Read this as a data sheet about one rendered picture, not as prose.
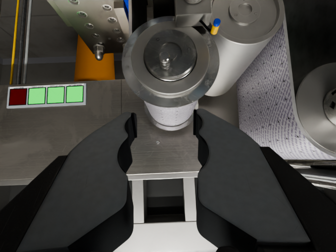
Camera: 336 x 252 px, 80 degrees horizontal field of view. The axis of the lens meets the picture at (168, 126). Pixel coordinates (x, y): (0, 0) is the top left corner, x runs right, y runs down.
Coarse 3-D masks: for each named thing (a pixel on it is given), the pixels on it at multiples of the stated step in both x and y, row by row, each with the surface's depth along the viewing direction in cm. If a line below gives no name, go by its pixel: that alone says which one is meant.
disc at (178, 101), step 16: (208, 32) 31; (128, 48) 31; (208, 48) 31; (128, 64) 30; (128, 80) 30; (208, 80) 30; (144, 96) 30; (160, 96) 30; (176, 96) 30; (192, 96) 29
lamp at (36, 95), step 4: (32, 88) 64; (36, 88) 64; (40, 88) 64; (44, 88) 64; (32, 92) 64; (36, 92) 64; (40, 92) 64; (44, 92) 64; (32, 96) 63; (36, 96) 63; (40, 96) 63; (28, 100) 63; (32, 100) 63; (36, 100) 63; (40, 100) 63
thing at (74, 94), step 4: (68, 88) 64; (72, 88) 64; (76, 88) 64; (80, 88) 64; (68, 92) 63; (72, 92) 63; (76, 92) 63; (80, 92) 63; (68, 96) 63; (72, 96) 63; (76, 96) 63; (80, 96) 63; (68, 100) 63; (72, 100) 63; (76, 100) 63; (80, 100) 63
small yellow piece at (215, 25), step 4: (200, 20) 29; (216, 20) 25; (204, 24) 28; (212, 24) 26; (216, 24) 25; (208, 28) 28; (212, 28) 26; (216, 28) 26; (212, 32) 27; (216, 32) 27
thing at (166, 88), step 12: (156, 24) 30; (168, 24) 30; (144, 36) 30; (192, 36) 30; (132, 48) 30; (204, 48) 30; (132, 60) 30; (204, 60) 29; (144, 72) 29; (192, 72) 29; (204, 72) 29; (144, 84) 29; (156, 84) 29; (168, 84) 29; (180, 84) 29; (192, 84) 29
